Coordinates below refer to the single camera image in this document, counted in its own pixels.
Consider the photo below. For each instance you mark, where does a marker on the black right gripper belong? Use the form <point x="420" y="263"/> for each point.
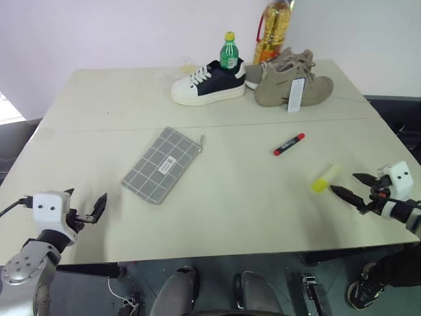
<point x="378" y="194"/>

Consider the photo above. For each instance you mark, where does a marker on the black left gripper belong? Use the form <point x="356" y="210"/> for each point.
<point x="84" y="218"/>

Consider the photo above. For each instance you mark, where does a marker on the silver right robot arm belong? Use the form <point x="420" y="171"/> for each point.
<point x="403" y="212"/>

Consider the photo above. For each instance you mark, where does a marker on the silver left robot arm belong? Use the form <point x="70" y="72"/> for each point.
<point x="24" y="260"/>

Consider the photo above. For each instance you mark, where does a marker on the grey checked pencil pouch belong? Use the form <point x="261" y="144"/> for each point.
<point x="161" y="166"/>

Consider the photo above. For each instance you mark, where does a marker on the yellow highlighter marker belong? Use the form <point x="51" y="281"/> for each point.
<point x="324" y="180"/>

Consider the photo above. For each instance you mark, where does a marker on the dark furniture beside table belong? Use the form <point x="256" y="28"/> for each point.
<point x="399" y="125"/>

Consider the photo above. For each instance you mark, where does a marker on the red and black pen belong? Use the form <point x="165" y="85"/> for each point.
<point x="288" y="144"/>

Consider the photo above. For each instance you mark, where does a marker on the person's dark trouser leg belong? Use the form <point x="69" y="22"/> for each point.
<point x="399" y="265"/>

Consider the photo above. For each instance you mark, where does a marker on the black person's shoe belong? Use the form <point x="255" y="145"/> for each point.
<point x="365" y="288"/>

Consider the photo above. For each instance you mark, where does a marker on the white paper shoe tag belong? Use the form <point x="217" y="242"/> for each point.
<point x="295" y="95"/>

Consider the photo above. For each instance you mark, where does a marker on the black metal stand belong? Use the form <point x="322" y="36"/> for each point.
<point x="312" y="293"/>

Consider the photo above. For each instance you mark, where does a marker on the beige sneaker with tag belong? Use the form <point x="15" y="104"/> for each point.
<point x="279" y="89"/>

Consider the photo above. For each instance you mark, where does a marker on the dark rounded robot leg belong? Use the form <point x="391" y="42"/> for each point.
<point x="176" y="293"/>
<point x="256" y="296"/>

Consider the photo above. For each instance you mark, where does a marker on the white and navy sneaker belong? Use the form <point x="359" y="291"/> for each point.
<point x="207" y="87"/>

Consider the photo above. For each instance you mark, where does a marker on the yellow cooking oil bottle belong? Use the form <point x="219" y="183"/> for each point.
<point x="271" y="36"/>

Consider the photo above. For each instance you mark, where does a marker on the green plastic bottle yellow cap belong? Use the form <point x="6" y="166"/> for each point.
<point x="229" y="54"/>

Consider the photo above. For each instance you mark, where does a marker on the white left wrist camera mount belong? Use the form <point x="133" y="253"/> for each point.
<point x="49" y="210"/>

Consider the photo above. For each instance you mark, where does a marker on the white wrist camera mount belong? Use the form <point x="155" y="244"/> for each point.
<point x="49" y="210"/>
<point x="398" y="179"/>

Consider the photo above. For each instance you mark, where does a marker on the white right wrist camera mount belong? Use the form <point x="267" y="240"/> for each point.
<point x="398" y="179"/>

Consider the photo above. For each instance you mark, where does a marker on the black table frame bar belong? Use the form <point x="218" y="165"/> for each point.
<point x="92" y="270"/>

